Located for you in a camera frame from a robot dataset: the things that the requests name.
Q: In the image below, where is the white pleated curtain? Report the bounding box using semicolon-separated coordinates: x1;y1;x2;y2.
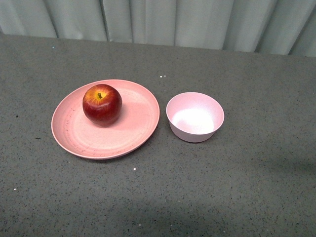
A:
0;0;316;57

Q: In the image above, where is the pink round plate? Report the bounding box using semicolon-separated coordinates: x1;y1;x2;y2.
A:
51;79;160;159

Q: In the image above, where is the red apple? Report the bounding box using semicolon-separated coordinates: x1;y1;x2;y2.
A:
82;84;122;126

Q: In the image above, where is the light pink bowl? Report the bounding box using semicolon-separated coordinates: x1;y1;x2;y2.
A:
166;92;225;143

